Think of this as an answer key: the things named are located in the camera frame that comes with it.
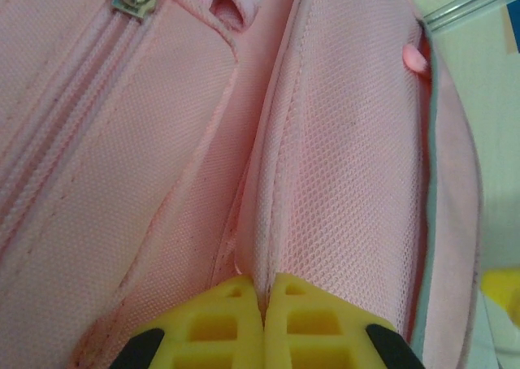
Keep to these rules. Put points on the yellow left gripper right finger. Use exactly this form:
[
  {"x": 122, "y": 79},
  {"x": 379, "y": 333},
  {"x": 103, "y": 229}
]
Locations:
[{"x": 317, "y": 328}]

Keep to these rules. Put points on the pink backpack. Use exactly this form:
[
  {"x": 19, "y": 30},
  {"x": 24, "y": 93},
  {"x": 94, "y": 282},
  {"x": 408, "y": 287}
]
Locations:
[{"x": 162, "y": 141}]

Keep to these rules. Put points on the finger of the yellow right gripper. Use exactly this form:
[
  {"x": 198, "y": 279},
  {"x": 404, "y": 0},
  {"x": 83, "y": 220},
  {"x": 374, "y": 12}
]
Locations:
[{"x": 503, "y": 292}]

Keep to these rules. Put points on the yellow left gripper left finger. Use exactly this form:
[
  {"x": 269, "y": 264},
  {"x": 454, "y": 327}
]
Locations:
[{"x": 211, "y": 328}]

